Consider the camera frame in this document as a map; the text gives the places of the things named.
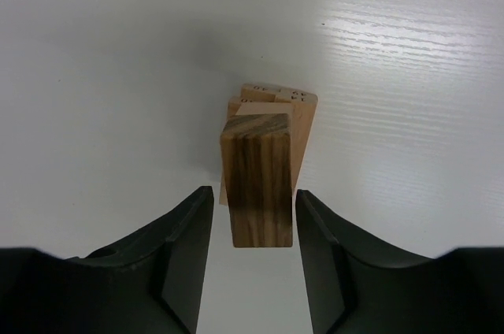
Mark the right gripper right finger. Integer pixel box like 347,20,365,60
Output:
295,190,503,333

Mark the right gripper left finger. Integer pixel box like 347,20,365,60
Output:
1,186,213,333

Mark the dark grained wood block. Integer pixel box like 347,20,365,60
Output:
220,113,293,248

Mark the long light wood block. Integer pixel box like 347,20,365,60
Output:
227,96,252,118

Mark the long pale wood block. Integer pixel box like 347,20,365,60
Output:
240,83,281,102

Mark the numbered wood cube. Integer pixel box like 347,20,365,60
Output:
235,102,293,116

